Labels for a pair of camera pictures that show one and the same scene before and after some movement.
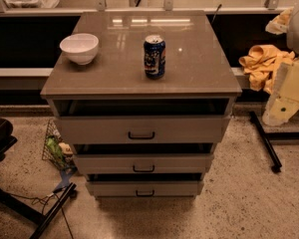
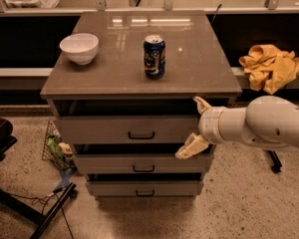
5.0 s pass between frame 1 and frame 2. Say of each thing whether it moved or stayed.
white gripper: moved
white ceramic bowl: stayed
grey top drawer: stayed
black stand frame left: stayed
